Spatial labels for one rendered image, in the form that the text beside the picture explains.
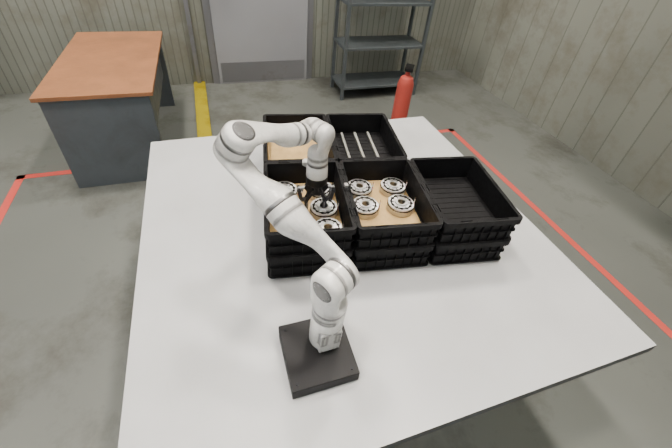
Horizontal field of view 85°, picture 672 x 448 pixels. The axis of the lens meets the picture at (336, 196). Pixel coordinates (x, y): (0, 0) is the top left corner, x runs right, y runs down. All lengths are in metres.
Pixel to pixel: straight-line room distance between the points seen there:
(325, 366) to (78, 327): 1.51
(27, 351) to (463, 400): 1.94
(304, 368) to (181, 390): 0.33
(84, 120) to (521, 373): 2.70
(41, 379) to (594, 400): 2.55
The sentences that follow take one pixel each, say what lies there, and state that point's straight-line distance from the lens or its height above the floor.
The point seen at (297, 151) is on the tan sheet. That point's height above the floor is 0.83.
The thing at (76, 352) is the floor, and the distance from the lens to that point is 2.25.
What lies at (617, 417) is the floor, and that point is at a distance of 2.35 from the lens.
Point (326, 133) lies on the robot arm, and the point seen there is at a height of 1.20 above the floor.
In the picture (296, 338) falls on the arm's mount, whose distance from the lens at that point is 1.15.
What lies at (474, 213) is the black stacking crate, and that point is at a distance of 1.54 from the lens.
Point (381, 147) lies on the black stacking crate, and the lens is 1.80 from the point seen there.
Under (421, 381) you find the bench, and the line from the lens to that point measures 1.20.
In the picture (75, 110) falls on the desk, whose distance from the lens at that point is 2.86.
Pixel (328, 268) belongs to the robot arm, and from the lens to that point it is 0.88.
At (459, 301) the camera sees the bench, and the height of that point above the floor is 0.70.
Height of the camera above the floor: 1.76
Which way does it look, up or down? 40 degrees down
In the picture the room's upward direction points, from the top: 5 degrees clockwise
